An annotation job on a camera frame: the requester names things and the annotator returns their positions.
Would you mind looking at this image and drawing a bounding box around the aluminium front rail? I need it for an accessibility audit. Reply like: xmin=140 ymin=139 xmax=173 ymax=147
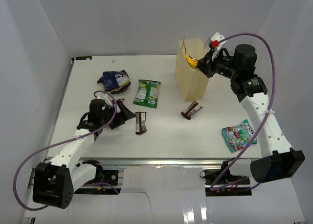
xmin=43 ymin=157 xmax=260 ymax=166

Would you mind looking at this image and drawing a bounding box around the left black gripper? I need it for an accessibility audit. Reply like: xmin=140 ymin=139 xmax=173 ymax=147
xmin=100 ymin=100 xmax=135 ymax=130

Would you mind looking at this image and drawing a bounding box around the flat purple candy bag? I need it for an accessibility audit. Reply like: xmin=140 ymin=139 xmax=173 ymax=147
xmin=116 ymin=98 xmax=125 ymax=113

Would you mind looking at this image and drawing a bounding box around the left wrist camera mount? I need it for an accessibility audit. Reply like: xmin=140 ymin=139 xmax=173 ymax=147
xmin=100 ymin=93 xmax=114 ymax=107

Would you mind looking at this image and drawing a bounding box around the brown chocolate bar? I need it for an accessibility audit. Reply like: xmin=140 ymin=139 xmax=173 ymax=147
xmin=135 ymin=112 xmax=147 ymax=135
xmin=180 ymin=101 xmax=202 ymax=120

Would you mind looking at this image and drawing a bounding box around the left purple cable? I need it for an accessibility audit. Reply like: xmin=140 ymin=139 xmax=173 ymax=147
xmin=12 ymin=90 xmax=120 ymax=211

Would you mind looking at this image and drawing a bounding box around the colourful red green candy bag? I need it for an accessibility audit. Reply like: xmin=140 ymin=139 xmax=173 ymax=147
xmin=221 ymin=119 xmax=254 ymax=153

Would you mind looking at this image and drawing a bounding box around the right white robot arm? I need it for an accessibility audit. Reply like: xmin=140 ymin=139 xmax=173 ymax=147
xmin=197 ymin=44 xmax=305 ymax=184

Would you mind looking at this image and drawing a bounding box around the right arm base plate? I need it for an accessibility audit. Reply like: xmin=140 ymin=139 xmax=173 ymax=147
xmin=200 ymin=169 xmax=252 ymax=197

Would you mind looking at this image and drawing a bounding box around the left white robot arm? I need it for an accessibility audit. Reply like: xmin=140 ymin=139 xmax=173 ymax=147
xmin=32 ymin=99 xmax=135 ymax=209

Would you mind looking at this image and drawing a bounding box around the brown paper bag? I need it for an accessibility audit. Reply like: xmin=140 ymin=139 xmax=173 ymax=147
xmin=175 ymin=38 xmax=209 ymax=102

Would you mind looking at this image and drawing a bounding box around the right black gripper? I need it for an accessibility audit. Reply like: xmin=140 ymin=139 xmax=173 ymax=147
xmin=194 ymin=48 xmax=239 ymax=80

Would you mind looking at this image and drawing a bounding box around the left blue table label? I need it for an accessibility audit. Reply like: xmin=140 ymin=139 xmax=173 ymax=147
xmin=75 ymin=56 xmax=92 ymax=61

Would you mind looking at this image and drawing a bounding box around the green Fox's candy bag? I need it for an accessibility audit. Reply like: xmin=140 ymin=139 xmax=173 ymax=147
xmin=133 ymin=79 xmax=161 ymax=109

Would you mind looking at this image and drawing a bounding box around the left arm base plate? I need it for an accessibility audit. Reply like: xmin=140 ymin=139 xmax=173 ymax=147
xmin=96 ymin=170 xmax=119 ymax=186

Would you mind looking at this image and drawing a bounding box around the purple cable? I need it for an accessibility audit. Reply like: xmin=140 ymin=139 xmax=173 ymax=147
xmin=12 ymin=90 xmax=120 ymax=211
xmin=209 ymin=32 xmax=275 ymax=193

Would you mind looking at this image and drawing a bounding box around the yellow M&M's packet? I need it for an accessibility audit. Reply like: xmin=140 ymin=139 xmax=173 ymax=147
xmin=185 ymin=54 xmax=198 ymax=69

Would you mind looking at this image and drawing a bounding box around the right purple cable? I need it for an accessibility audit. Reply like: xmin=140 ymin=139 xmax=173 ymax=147
xmin=209 ymin=32 xmax=275 ymax=193

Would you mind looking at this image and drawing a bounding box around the crumpled dark purple snack bag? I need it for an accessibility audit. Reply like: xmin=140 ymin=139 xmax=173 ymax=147
xmin=97 ymin=70 xmax=131 ymax=94

